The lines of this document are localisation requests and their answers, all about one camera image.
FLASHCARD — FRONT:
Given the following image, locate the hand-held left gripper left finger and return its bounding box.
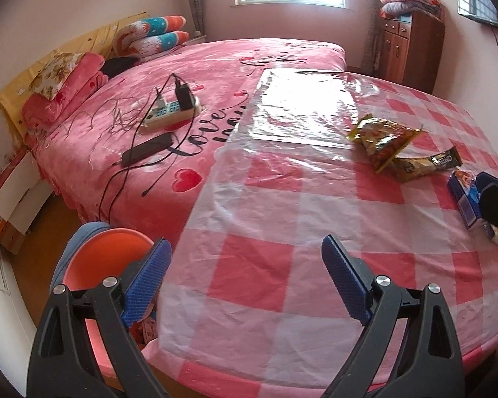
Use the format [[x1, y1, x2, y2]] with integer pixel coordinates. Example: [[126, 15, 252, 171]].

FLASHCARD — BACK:
[[26, 238, 173, 398]]

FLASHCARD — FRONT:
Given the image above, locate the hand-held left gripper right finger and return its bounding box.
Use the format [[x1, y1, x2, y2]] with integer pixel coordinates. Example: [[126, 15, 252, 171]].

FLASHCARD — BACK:
[[321, 235, 465, 398]]

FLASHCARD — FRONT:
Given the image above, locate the blue snack box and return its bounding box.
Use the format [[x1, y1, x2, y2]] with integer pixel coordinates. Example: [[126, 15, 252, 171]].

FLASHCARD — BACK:
[[447, 169, 498, 230]]

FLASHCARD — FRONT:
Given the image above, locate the orange trash bin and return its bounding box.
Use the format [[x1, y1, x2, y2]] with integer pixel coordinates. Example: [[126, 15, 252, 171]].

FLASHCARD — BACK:
[[50, 222, 165, 382]]

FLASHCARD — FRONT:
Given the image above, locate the red white packet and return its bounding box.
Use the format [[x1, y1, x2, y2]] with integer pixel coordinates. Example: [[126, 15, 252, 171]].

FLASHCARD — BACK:
[[130, 311, 161, 347]]

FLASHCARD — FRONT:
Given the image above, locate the brown gold snack wrapper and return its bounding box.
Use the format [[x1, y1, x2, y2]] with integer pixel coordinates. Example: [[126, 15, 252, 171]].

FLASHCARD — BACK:
[[388, 147, 462, 183]]

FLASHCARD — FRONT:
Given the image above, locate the pink checkered plastic tablecloth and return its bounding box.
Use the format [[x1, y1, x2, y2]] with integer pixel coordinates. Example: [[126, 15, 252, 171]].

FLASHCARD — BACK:
[[143, 70, 498, 394]]

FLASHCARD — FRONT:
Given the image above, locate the golden red snack bag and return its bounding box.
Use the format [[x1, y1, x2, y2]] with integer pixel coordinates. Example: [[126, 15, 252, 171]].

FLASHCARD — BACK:
[[347, 114, 425, 173]]

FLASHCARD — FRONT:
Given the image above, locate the black adapter brick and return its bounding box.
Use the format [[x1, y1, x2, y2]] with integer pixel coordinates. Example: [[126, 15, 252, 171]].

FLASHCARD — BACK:
[[122, 133, 176, 166]]

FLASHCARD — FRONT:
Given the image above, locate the orange cardboard box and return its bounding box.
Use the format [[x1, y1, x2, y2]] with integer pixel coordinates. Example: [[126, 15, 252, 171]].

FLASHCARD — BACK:
[[0, 151, 30, 254]]

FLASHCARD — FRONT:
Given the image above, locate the white cardboard box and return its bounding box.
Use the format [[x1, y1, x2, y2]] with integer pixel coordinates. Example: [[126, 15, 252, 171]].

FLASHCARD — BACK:
[[0, 149, 53, 233]]

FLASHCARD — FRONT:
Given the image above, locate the white power strip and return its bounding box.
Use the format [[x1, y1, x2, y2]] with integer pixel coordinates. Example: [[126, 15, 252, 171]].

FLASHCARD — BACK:
[[140, 95, 202, 134]]

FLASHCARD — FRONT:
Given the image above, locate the wooden cabinet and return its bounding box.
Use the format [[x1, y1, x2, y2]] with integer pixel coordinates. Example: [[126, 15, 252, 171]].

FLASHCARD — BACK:
[[377, 10, 446, 93]]

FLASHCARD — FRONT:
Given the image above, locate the clear plastic sheet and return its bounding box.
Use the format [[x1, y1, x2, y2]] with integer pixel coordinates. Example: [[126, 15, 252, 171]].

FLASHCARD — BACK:
[[237, 68, 362, 149]]

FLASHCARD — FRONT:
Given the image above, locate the black plug charger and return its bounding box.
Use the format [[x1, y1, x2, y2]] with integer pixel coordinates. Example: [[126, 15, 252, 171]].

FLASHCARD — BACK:
[[174, 83, 197, 112]]

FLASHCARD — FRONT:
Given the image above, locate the pink folded blanket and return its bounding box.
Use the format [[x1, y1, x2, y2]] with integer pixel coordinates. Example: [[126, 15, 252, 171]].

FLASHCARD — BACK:
[[22, 52, 109, 130]]

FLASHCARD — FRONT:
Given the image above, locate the grey folded quilt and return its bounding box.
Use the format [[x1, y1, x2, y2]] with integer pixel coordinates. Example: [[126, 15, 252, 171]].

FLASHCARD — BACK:
[[382, 2, 446, 20]]

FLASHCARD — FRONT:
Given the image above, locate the grey checked curtain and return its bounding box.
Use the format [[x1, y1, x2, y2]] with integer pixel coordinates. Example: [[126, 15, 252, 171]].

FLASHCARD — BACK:
[[360, 0, 385, 78], [182, 0, 208, 40]]

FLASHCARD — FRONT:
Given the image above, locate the black garment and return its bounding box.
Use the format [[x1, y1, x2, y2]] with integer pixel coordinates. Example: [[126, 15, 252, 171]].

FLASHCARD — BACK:
[[102, 56, 140, 79]]

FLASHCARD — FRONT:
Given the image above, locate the floral pillow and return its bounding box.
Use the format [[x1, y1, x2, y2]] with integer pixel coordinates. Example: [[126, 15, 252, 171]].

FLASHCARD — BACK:
[[29, 50, 86, 101]]

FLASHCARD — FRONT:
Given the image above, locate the cartoon printed rolled quilt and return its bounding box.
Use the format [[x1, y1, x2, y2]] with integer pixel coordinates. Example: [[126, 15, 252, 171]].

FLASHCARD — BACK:
[[117, 14, 187, 49], [126, 30, 190, 61]]

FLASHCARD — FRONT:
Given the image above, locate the yellow headboard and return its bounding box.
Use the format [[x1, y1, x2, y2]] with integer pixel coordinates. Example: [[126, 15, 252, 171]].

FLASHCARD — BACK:
[[0, 10, 150, 133]]

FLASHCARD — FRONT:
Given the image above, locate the black cable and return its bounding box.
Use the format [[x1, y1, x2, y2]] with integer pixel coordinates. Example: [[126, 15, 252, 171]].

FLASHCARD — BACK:
[[97, 145, 194, 221]]

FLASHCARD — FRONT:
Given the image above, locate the thin white cable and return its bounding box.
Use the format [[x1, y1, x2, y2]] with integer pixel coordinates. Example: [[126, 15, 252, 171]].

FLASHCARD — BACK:
[[37, 97, 158, 163]]

